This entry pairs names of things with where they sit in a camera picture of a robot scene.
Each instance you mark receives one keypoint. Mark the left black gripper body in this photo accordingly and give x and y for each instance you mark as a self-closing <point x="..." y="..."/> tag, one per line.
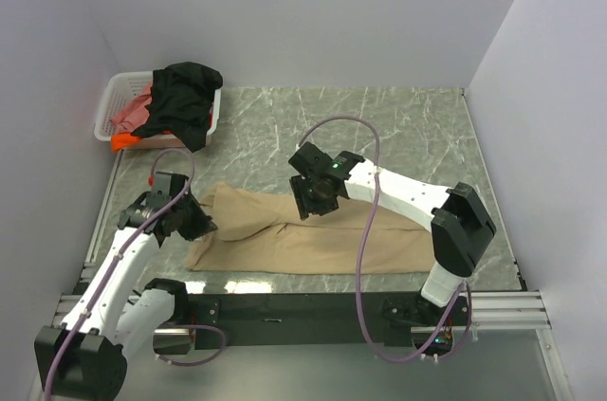
<point x="192" y="220"/>

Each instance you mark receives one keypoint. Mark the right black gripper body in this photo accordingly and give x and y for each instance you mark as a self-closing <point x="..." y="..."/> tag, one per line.
<point x="309" y="198"/>

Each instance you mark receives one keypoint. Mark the beige t-shirt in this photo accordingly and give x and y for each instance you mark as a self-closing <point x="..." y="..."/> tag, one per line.
<point x="263" y="232"/>

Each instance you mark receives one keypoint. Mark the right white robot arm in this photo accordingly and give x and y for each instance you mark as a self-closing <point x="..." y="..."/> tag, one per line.
<point x="456" y="218"/>

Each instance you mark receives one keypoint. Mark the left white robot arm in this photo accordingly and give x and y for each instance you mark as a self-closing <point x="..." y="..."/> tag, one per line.
<point x="85" y="357"/>

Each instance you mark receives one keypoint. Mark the orange t-shirt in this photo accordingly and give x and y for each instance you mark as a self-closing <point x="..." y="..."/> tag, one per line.
<point x="123" y="141"/>

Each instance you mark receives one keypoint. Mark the pink t-shirt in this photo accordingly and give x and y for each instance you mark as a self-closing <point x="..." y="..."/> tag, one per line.
<point x="134" y="113"/>

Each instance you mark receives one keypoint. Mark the black base beam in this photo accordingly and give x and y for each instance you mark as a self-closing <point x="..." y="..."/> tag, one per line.
<point x="257" y="319"/>

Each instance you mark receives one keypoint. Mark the black t-shirt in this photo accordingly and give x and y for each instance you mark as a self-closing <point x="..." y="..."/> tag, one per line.
<point x="182" y="98"/>

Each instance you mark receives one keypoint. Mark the white plastic basket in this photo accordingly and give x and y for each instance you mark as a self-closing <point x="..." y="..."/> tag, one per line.
<point x="120" y="91"/>

